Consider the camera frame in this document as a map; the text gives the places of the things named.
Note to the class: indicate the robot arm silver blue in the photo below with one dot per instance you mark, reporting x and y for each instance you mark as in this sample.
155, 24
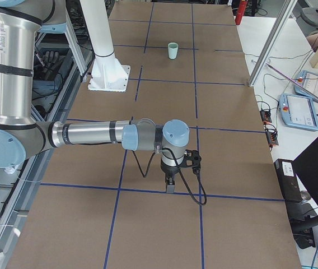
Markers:
22, 136

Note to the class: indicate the orange black connector box lower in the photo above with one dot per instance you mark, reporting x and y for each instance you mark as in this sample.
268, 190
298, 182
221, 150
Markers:
272, 137

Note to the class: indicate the black desktop computer box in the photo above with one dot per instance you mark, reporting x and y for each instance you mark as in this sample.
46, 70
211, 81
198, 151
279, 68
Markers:
287, 180

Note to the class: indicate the red cylinder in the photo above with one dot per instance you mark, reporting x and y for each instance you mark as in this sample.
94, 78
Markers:
240, 11

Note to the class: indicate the orange black connector box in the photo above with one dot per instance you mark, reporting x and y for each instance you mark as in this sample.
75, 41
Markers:
272, 137
265, 116

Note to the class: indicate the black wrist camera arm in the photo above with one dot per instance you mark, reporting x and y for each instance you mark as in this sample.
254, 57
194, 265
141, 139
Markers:
192, 159

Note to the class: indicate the teach pendant farther from pillar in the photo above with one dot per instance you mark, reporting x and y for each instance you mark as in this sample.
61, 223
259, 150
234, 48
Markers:
298, 111

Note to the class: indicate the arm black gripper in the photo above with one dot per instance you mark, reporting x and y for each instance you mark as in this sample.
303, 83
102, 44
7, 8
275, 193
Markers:
167, 170

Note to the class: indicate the green cup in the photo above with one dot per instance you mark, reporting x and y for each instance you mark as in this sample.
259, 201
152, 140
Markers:
172, 53
173, 45

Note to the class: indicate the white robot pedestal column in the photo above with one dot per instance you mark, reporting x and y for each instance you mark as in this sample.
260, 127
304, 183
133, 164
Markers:
107, 74

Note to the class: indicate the aluminium frame pillar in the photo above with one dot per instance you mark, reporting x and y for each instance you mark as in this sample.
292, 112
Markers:
277, 28

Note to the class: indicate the orange black connector box upper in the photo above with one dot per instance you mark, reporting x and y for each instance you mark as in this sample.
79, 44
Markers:
265, 116

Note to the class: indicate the person in black shirt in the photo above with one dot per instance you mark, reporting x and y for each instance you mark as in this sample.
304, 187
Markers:
313, 41

